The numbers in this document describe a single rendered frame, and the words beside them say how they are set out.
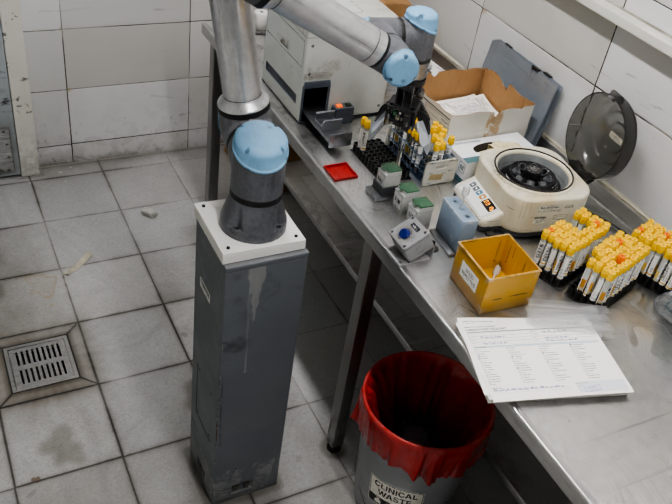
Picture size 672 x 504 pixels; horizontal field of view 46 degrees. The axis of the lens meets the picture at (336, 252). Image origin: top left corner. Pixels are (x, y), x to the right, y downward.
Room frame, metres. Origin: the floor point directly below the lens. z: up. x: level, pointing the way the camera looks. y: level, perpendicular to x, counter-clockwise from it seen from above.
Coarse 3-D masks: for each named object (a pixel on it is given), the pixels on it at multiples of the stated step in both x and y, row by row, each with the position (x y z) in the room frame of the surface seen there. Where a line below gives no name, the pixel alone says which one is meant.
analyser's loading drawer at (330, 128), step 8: (304, 104) 2.01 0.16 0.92; (312, 104) 2.02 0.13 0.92; (320, 104) 2.02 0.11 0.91; (304, 112) 1.96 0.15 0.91; (312, 112) 1.97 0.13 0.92; (320, 112) 1.92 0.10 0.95; (328, 112) 1.93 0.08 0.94; (312, 120) 1.92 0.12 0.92; (320, 120) 1.92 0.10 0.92; (328, 120) 1.88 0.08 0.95; (336, 120) 1.89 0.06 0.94; (320, 128) 1.89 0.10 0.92; (328, 128) 1.88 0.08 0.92; (336, 128) 1.90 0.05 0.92; (328, 136) 1.85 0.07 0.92; (336, 136) 1.84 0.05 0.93; (344, 136) 1.85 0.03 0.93; (328, 144) 1.83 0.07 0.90; (336, 144) 1.84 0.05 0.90; (344, 144) 1.85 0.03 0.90
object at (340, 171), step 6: (324, 168) 1.75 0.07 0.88; (330, 168) 1.76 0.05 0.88; (336, 168) 1.76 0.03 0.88; (342, 168) 1.77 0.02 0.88; (348, 168) 1.77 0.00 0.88; (330, 174) 1.72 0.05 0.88; (336, 174) 1.73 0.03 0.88; (342, 174) 1.74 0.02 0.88; (348, 174) 1.74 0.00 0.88; (354, 174) 1.74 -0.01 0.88; (336, 180) 1.70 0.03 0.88; (342, 180) 1.71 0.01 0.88
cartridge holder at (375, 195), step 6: (366, 186) 1.68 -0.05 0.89; (372, 186) 1.69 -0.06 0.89; (378, 186) 1.67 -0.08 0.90; (396, 186) 1.67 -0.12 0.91; (372, 192) 1.66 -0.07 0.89; (378, 192) 1.66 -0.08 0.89; (384, 192) 1.65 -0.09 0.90; (390, 192) 1.66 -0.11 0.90; (372, 198) 1.65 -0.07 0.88; (378, 198) 1.64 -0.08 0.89; (384, 198) 1.65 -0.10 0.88; (390, 198) 1.66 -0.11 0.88
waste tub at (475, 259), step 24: (480, 240) 1.41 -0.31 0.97; (504, 240) 1.45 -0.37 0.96; (456, 264) 1.38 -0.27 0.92; (480, 264) 1.42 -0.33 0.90; (504, 264) 1.43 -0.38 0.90; (528, 264) 1.37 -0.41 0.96; (480, 288) 1.29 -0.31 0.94; (504, 288) 1.30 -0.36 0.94; (528, 288) 1.33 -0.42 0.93; (480, 312) 1.28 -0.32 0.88
